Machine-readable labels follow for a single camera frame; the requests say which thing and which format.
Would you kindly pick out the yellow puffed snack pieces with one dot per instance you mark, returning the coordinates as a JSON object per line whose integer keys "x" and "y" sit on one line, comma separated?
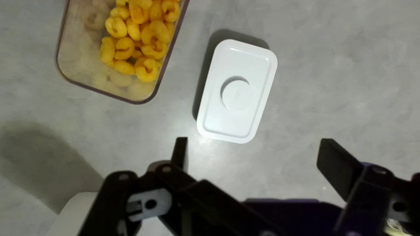
{"x": 140, "y": 40}

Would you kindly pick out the white rectangular storage lid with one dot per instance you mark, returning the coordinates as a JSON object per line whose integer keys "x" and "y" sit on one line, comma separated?
{"x": 237, "y": 92}

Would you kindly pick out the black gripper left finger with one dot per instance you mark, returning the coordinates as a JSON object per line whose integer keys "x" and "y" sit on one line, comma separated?
{"x": 201, "y": 205}

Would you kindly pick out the clear plastic storage bowl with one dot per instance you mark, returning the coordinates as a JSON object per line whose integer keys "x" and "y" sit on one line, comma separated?
{"x": 80, "y": 53}

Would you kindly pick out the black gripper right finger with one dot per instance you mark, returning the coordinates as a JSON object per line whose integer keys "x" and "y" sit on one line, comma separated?
{"x": 368, "y": 192}

